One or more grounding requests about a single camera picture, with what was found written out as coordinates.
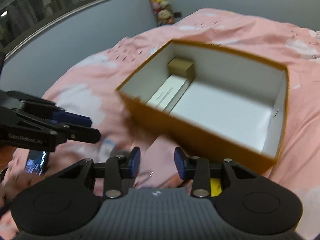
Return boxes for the dark phone on bed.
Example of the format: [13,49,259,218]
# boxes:
[24,150,50,176]

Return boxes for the pink cloud-print bedsheet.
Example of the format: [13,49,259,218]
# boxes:
[0,7,320,240]

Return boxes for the orange cardboard storage box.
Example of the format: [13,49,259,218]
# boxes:
[117,40,289,174]

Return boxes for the dark framed window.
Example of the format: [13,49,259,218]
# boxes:
[1,0,107,57]

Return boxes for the small tan cardboard box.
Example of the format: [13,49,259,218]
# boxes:
[167,58,195,82]

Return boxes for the hanging plush toy organizer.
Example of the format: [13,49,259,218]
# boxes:
[149,0,181,26]

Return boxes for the white rectangular box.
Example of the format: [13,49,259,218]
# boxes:
[146,75,190,113]

